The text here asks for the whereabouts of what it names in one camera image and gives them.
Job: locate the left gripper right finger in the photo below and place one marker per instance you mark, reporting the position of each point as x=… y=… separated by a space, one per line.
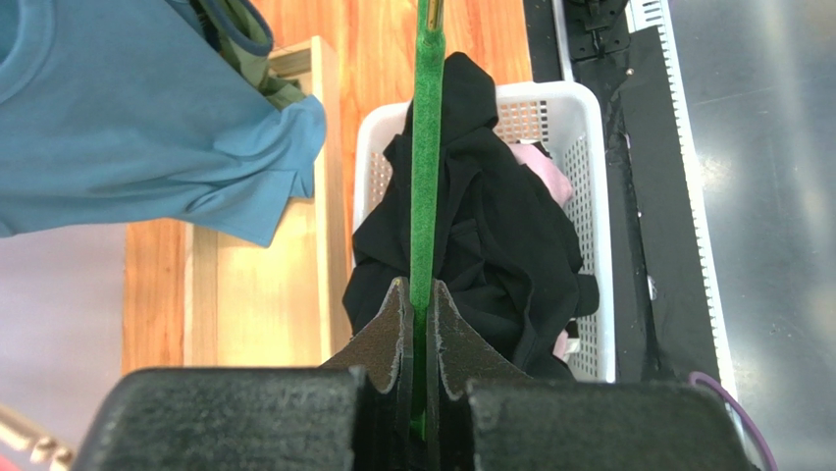
x=486 y=414

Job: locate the olive green tank top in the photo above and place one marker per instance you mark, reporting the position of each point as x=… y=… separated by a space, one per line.
x=236 y=29

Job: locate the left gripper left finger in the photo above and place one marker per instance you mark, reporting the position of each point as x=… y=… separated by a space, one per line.
x=351 y=413

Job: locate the black top green trim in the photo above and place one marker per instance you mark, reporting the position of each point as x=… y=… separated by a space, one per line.
x=508 y=254

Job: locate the mauve tank top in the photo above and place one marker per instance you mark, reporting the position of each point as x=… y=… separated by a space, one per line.
x=534 y=155

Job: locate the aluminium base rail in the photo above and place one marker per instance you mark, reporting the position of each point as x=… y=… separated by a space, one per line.
x=668 y=321

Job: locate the wooden clothes rack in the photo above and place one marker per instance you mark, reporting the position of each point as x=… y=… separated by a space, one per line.
x=280 y=306

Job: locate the blue tank top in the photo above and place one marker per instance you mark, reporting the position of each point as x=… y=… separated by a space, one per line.
x=119 y=111

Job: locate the green hanger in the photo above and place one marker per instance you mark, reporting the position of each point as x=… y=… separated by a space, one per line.
x=426 y=141

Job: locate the white plastic basket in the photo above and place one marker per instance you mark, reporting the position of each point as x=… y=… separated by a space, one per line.
x=565 y=117

